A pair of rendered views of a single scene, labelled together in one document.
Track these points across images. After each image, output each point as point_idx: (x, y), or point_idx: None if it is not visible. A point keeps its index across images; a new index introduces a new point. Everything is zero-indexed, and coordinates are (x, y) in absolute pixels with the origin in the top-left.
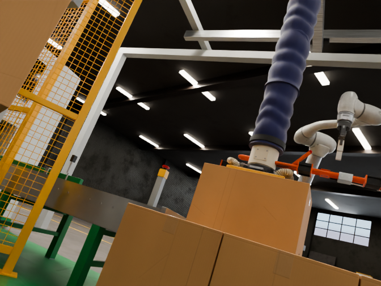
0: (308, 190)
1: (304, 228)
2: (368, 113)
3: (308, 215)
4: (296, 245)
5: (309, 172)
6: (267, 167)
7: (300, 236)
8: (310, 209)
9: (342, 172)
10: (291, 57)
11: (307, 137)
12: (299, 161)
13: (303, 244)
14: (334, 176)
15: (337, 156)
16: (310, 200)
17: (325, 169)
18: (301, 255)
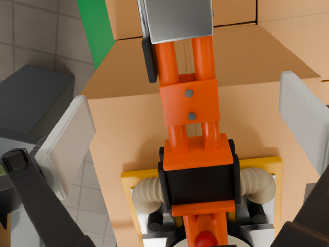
0: (310, 69)
1: (192, 52)
2: None
3: (127, 74)
4: (267, 31)
5: (228, 139)
6: (245, 237)
7: (239, 40)
8: (109, 85)
9: (212, 15)
10: None
11: None
12: (209, 218)
13: (134, 50)
14: (175, 56)
15: (88, 136)
16: (157, 87)
17: (217, 98)
18: (128, 45)
